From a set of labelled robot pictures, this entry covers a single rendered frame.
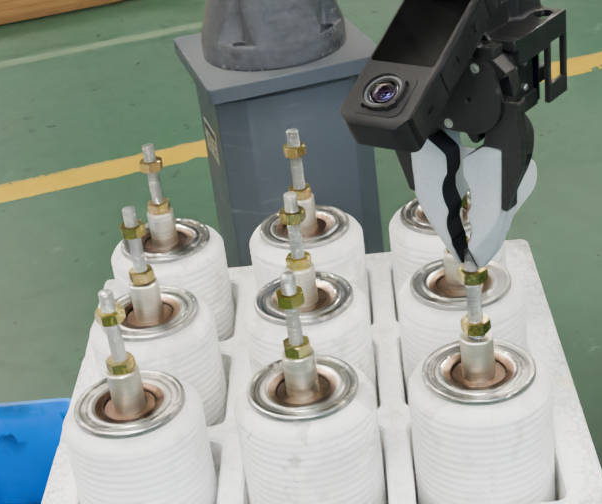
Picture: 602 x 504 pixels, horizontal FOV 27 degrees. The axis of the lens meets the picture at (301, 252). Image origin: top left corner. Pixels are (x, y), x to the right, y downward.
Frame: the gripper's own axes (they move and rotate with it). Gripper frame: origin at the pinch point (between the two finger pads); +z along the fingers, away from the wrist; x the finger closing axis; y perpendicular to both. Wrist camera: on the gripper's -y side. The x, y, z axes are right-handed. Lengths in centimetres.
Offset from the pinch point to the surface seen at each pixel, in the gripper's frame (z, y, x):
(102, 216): 35, 39, 84
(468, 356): 7.7, -0.4, -0.1
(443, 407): 9.8, -3.6, 0.0
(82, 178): 35, 47, 96
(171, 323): 9.4, -4.9, 23.0
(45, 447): 27, -6, 42
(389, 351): 16.7, 8.6, 13.3
